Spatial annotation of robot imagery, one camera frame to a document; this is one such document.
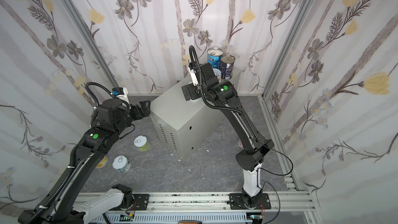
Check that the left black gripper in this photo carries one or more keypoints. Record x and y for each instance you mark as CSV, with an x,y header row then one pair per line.
x,y
137,111

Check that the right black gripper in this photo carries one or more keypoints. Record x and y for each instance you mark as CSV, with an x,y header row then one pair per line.
x,y
189,91

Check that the green can white lid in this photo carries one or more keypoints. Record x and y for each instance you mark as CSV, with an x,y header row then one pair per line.
x,y
141,143

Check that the blue soup can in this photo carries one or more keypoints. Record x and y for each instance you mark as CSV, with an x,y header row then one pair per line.
x,y
214,55

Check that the dark navy food can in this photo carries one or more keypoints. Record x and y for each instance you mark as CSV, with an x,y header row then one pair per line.
x,y
226,65

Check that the light teal can white lid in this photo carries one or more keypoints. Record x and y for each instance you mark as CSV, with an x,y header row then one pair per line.
x,y
195,100

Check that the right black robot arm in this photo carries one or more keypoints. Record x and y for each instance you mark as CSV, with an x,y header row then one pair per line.
x,y
222,96

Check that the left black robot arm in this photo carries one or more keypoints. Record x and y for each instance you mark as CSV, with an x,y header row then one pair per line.
x,y
111,117

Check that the grey metal cabinet box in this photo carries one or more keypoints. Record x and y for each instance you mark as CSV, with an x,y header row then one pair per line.
x,y
182,125

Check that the teal grey can white lid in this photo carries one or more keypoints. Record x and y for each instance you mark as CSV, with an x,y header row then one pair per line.
x,y
121,164

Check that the yellow can white lid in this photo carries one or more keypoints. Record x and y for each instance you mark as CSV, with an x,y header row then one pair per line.
x,y
102,163

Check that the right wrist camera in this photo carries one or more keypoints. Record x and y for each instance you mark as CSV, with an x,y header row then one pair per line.
x,y
194,78

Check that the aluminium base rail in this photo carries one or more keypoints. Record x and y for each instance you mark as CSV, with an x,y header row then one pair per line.
x,y
281,207

